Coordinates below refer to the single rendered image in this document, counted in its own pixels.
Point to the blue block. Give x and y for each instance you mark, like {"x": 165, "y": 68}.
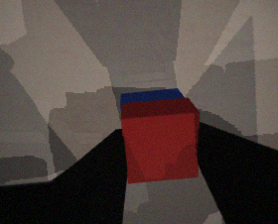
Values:
{"x": 152, "y": 95}

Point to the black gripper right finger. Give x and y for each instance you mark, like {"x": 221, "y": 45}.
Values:
{"x": 241, "y": 175}

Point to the red block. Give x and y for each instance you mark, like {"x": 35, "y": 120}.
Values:
{"x": 161, "y": 139}

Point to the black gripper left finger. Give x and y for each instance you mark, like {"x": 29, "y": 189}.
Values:
{"x": 92, "y": 191}

